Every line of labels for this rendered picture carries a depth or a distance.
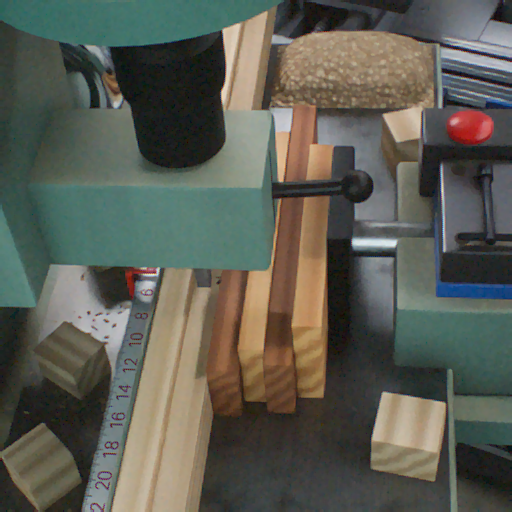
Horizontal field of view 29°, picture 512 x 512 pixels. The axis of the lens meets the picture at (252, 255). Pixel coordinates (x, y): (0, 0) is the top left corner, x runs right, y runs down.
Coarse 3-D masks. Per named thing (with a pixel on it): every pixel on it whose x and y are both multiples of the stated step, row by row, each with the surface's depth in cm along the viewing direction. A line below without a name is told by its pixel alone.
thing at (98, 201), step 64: (64, 128) 60; (128, 128) 60; (256, 128) 59; (64, 192) 57; (128, 192) 57; (192, 192) 56; (256, 192) 56; (64, 256) 61; (128, 256) 60; (192, 256) 60; (256, 256) 59
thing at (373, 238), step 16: (336, 160) 67; (352, 160) 67; (336, 176) 66; (336, 208) 64; (352, 208) 66; (336, 224) 63; (352, 224) 67; (368, 224) 68; (384, 224) 68; (400, 224) 68; (416, 224) 67; (432, 224) 67; (336, 240) 63; (352, 240) 68; (368, 240) 67; (384, 240) 67; (336, 256) 64; (352, 256) 69; (368, 256) 68; (384, 256) 68; (336, 272) 65; (352, 272) 71; (336, 288) 66; (336, 304) 67; (336, 320) 68
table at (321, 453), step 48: (432, 48) 91; (336, 144) 83; (384, 192) 79; (384, 288) 72; (336, 336) 69; (384, 336) 69; (336, 384) 67; (384, 384) 66; (432, 384) 66; (240, 432) 65; (288, 432) 64; (336, 432) 64; (480, 432) 68; (240, 480) 62; (288, 480) 62; (336, 480) 62; (384, 480) 61
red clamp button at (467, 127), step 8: (464, 112) 65; (472, 112) 65; (448, 120) 65; (456, 120) 65; (464, 120) 65; (472, 120) 65; (480, 120) 65; (488, 120) 65; (448, 128) 65; (456, 128) 64; (464, 128) 64; (472, 128) 64; (480, 128) 64; (488, 128) 64; (456, 136) 64; (464, 136) 64; (472, 136) 64; (480, 136) 64; (488, 136) 64; (464, 144) 64; (472, 144) 64
